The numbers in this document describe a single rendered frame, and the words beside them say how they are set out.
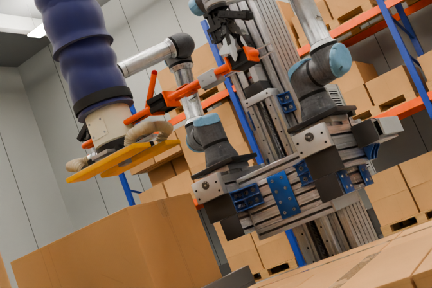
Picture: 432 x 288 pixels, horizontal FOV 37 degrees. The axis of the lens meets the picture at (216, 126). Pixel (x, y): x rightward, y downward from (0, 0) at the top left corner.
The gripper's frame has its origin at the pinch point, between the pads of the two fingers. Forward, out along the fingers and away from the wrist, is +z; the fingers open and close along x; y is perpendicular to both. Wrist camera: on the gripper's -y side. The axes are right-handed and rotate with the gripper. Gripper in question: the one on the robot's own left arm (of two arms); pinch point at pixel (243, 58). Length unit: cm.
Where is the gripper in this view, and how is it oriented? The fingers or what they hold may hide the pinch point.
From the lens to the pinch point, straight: 212.8
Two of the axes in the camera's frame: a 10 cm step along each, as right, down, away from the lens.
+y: -7.8, 3.9, 4.9
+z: 3.7, 9.2, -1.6
